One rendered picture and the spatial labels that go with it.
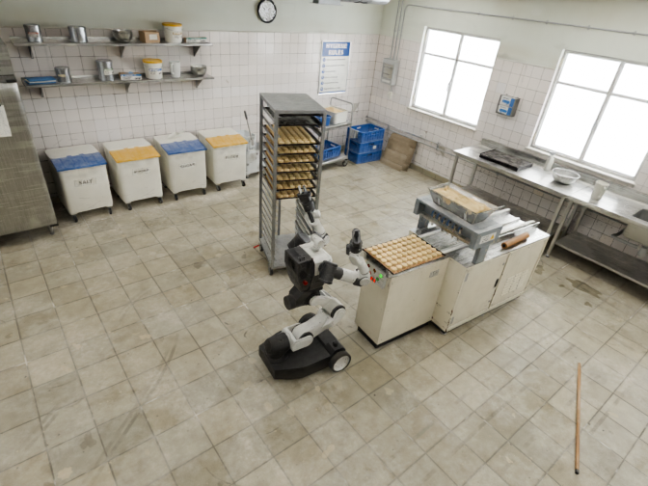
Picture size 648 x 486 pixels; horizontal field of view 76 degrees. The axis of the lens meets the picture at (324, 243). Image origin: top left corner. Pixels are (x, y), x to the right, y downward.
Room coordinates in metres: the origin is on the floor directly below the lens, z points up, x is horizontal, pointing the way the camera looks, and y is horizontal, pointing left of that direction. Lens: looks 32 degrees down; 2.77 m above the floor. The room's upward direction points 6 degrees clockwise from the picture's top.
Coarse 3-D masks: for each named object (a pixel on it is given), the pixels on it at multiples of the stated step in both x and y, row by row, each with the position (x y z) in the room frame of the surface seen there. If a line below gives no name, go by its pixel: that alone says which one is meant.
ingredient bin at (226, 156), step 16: (224, 128) 6.25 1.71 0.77; (208, 144) 5.69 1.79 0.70; (224, 144) 5.69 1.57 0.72; (240, 144) 5.81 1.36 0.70; (208, 160) 5.73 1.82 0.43; (224, 160) 5.67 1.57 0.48; (240, 160) 5.83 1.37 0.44; (208, 176) 5.78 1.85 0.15; (224, 176) 5.67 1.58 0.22; (240, 176) 5.85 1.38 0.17
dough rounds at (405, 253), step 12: (396, 240) 3.16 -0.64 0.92; (408, 240) 3.17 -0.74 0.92; (420, 240) 3.21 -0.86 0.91; (372, 252) 2.92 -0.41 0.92; (384, 252) 2.96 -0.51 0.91; (396, 252) 2.96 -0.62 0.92; (408, 252) 2.98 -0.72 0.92; (420, 252) 3.03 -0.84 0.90; (432, 252) 3.05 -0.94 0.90; (384, 264) 2.78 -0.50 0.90; (396, 264) 2.80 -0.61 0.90; (408, 264) 2.79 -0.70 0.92
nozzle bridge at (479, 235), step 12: (420, 204) 3.50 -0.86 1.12; (432, 204) 3.41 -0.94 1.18; (420, 216) 3.57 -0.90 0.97; (432, 216) 3.44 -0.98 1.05; (444, 216) 3.34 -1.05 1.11; (456, 216) 3.22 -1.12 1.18; (420, 228) 3.57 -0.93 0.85; (444, 228) 3.26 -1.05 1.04; (456, 228) 3.21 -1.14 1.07; (468, 228) 3.03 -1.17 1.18; (480, 228) 3.06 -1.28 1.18; (492, 228) 3.08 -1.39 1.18; (468, 240) 3.06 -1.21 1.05; (480, 240) 2.98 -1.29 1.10; (492, 240) 3.09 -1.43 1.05; (480, 252) 3.02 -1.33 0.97
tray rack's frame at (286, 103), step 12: (264, 96) 4.06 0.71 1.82; (276, 96) 4.11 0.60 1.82; (288, 96) 4.16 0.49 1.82; (300, 96) 4.21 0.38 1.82; (276, 108) 3.68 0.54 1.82; (288, 108) 3.73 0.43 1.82; (300, 108) 3.77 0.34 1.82; (312, 108) 3.82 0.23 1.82; (324, 108) 3.86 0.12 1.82; (264, 240) 4.14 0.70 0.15; (276, 240) 4.17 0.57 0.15; (288, 240) 4.20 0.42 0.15; (264, 252) 3.92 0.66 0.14; (276, 264) 3.68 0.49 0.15
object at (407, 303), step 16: (448, 256) 3.10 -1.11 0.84; (416, 272) 2.86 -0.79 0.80; (432, 272) 2.99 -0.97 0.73; (368, 288) 2.88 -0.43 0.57; (384, 288) 2.73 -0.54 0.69; (400, 288) 2.77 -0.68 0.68; (416, 288) 2.89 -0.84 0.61; (432, 288) 3.03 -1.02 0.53; (368, 304) 2.85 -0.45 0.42; (384, 304) 2.71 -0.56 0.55; (400, 304) 2.80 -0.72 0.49; (416, 304) 2.92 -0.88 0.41; (432, 304) 3.07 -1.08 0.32; (368, 320) 2.82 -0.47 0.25; (384, 320) 2.70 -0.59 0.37; (400, 320) 2.83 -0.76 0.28; (416, 320) 2.96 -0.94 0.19; (368, 336) 2.79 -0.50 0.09; (384, 336) 2.73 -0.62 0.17; (400, 336) 2.91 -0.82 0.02
